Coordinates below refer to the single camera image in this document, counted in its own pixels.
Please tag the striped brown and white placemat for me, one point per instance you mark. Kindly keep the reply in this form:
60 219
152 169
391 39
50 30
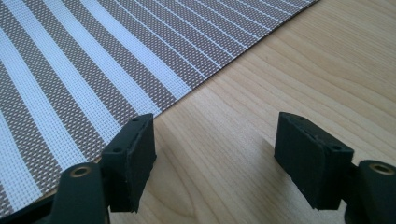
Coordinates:
93 68

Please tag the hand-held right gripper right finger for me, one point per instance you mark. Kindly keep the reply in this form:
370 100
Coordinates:
308 161

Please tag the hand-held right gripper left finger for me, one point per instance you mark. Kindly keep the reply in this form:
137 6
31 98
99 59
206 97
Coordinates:
130 165

